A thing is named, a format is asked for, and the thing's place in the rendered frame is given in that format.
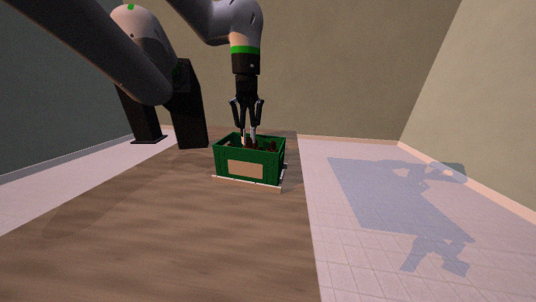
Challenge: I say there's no green plastic crate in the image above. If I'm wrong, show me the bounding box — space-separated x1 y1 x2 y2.
212 132 286 186

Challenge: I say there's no brown glass bottle with cream label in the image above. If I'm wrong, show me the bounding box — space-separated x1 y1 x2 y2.
243 137 257 150

